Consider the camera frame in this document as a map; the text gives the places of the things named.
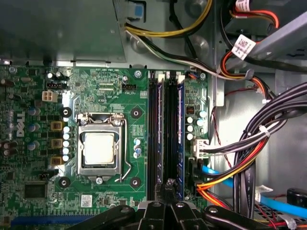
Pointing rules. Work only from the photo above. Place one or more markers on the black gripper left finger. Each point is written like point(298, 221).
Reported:
point(153, 218)

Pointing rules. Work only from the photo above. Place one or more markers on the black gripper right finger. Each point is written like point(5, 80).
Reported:
point(187, 218)

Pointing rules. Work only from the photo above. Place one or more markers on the black RAM slot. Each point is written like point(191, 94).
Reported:
point(152, 131)
point(170, 131)

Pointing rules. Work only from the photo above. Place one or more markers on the white board connector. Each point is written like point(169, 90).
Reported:
point(200, 148)

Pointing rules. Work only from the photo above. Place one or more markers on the metal socket cover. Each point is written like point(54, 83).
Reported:
point(100, 170)

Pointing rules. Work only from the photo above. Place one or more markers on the silver CPU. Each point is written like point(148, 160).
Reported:
point(99, 148)

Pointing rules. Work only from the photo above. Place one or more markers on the blue expansion slot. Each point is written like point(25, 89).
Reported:
point(48, 220)

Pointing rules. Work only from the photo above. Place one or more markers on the CPU socket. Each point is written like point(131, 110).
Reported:
point(100, 118)

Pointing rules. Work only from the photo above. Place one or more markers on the black open PC case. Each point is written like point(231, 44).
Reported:
point(239, 115)

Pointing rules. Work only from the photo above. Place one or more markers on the green motherboard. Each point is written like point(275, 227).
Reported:
point(100, 95)

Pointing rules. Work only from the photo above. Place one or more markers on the white four pin socket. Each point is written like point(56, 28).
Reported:
point(49, 95)

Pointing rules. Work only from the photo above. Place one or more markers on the metal drive cage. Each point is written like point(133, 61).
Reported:
point(283, 38)

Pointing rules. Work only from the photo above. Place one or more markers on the blue translucent latch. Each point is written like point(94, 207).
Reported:
point(138, 12)

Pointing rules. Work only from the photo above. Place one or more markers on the grey power supply unit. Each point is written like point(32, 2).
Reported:
point(60, 28)

